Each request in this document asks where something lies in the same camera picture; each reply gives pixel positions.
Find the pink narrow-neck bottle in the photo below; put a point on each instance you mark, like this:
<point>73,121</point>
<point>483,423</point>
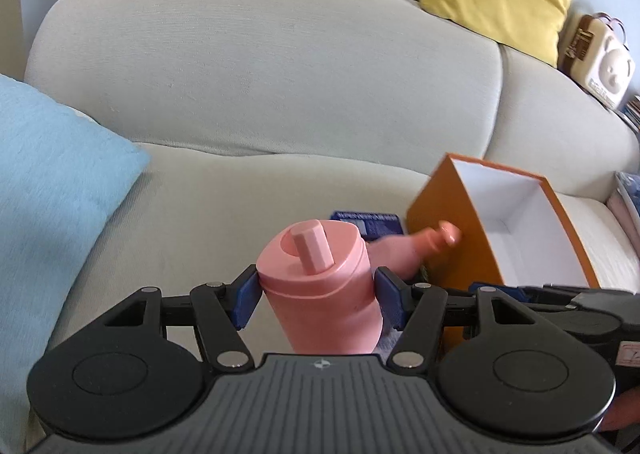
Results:
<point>400,251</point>

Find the navy blue card box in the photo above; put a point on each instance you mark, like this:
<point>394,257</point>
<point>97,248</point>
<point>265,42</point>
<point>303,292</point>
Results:
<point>372,225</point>

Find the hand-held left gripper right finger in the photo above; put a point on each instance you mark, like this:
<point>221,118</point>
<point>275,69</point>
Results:
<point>390,299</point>

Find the orange cardboard box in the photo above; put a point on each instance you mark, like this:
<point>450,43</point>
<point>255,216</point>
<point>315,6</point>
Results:
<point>450,214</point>

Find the person's right hand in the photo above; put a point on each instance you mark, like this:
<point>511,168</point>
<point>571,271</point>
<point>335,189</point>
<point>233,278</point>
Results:
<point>627,409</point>

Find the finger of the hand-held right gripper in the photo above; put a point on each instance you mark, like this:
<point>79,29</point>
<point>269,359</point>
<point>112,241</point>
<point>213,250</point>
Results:
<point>505,290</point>

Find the beige fabric sofa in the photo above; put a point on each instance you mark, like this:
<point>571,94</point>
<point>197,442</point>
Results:
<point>280,74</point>

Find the light blue pillow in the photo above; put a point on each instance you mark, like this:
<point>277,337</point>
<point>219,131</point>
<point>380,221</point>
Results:
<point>45,194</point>

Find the row of books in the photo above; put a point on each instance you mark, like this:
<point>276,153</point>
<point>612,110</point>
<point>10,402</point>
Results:
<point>632,114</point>

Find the cream bear-shaped bag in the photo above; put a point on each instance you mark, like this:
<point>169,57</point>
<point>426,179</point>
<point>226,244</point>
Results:
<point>607,66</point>

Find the pink cylindrical bottle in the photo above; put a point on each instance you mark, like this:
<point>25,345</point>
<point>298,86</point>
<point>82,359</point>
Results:
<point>320,304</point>

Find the brown cardboard box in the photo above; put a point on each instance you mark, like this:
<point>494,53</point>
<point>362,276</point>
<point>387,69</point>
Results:
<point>10,9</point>

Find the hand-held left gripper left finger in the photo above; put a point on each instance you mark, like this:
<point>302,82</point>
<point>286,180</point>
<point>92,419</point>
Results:
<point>245,296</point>

